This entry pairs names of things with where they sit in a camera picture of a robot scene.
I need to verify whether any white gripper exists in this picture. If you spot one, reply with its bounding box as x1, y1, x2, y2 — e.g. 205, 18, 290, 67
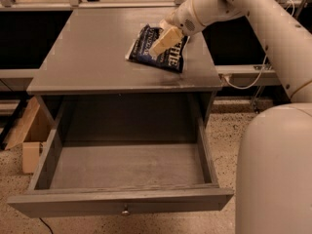
149, 0, 205, 57

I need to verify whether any blue chip bag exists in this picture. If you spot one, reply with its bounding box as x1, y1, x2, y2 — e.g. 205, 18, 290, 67
126, 24, 188, 73

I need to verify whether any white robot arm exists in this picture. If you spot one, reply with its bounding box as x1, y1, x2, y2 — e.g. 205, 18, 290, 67
152, 0, 312, 234

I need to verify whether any grey cabinet counter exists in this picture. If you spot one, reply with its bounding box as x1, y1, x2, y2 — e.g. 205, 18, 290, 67
27, 7, 221, 131

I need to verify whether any grey open drawer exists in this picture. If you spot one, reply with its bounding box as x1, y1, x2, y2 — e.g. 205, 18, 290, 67
7, 95, 235, 219

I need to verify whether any round metal drawer knob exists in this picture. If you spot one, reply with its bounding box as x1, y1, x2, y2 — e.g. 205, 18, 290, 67
121, 205, 131, 216

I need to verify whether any metal support rod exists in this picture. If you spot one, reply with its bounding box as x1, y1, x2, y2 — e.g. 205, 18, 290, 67
251, 86, 265, 114

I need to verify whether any wooden block stand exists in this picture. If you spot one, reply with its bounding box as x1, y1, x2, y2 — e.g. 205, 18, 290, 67
5, 97, 52, 174

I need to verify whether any grey wall rail shelf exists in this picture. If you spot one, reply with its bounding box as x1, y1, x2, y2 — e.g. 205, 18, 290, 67
215, 64, 280, 88

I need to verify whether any white cable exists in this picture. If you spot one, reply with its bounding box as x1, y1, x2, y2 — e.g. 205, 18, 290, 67
222, 0, 296, 91

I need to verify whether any black floor cable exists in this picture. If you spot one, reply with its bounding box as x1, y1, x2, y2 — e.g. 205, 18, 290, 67
39, 217, 55, 234

